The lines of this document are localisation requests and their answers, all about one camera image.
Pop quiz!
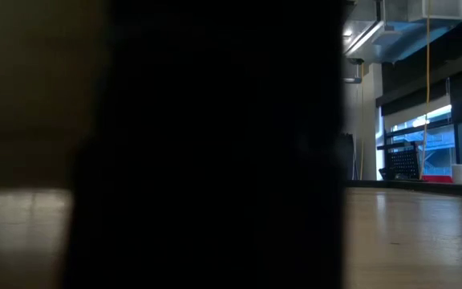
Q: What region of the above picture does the long yellow hanging cable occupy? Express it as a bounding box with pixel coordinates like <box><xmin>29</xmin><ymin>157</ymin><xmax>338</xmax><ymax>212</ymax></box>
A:
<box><xmin>418</xmin><ymin>0</ymin><xmax>432</xmax><ymax>181</ymax></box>

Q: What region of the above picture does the metal ceiling air duct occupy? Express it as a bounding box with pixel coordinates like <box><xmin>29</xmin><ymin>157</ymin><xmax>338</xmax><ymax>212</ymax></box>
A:
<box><xmin>342</xmin><ymin>0</ymin><xmax>462</xmax><ymax>65</ymax></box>

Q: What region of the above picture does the short yellow hanging cable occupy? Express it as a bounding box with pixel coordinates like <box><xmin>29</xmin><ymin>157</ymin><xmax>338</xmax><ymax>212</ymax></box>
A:
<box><xmin>359</xmin><ymin>62</ymin><xmax>366</xmax><ymax>181</ymax></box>

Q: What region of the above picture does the black shelf divider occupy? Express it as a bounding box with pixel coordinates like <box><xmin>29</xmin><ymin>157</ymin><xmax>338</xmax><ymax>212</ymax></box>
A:
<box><xmin>62</xmin><ymin>0</ymin><xmax>347</xmax><ymax>289</ymax></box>

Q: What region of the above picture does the red low bin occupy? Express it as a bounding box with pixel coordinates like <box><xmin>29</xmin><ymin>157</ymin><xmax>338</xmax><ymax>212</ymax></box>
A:
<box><xmin>421</xmin><ymin>174</ymin><xmax>455</xmax><ymax>185</ymax></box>

